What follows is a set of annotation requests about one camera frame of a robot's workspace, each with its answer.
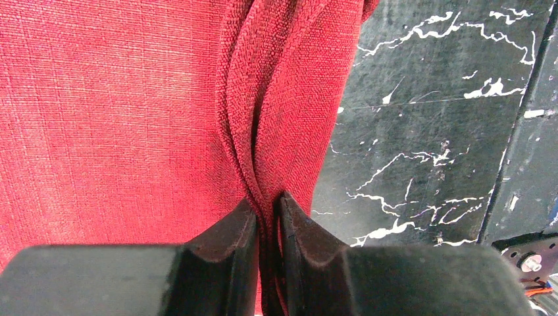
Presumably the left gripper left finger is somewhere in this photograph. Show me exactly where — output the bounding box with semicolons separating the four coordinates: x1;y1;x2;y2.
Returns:
1;201;257;315

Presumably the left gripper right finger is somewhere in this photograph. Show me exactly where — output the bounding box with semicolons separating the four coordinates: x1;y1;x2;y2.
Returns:
276;193;534;315

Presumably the red cloth napkin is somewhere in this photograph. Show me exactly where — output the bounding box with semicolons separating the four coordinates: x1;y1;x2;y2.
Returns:
1;1;378;315

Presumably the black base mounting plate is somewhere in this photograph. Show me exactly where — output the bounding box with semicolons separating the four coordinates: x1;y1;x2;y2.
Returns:
492;232;557;315

